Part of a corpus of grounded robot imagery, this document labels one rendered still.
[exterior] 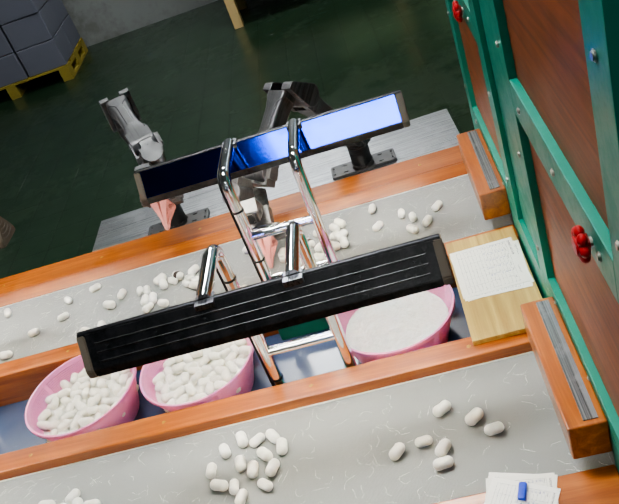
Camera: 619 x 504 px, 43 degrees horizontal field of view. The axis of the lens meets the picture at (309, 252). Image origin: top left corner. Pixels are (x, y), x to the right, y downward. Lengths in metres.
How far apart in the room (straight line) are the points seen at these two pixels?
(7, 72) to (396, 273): 6.07
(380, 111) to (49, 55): 5.43
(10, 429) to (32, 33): 5.17
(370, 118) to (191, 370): 0.67
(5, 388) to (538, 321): 1.30
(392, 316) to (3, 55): 5.70
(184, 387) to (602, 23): 1.30
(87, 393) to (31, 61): 5.32
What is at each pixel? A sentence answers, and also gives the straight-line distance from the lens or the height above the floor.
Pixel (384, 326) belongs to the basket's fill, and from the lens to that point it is 1.68.
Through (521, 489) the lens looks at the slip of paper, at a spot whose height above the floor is 0.78.
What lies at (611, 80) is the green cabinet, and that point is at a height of 1.50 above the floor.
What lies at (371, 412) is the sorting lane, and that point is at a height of 0.74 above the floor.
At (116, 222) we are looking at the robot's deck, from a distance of 2.70.
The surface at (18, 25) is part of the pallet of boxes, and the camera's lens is 6.94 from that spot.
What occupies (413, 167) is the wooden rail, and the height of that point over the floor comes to 0.76.
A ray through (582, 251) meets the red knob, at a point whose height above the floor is 1.24.
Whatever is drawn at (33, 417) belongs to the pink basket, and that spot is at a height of 0.75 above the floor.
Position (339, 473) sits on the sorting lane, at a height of 0.74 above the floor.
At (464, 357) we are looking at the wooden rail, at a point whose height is 0.76.
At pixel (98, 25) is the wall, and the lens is 7.66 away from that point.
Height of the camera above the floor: 1.81
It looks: 33 degrees down
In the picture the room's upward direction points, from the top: 22 degrees counter-clockwise
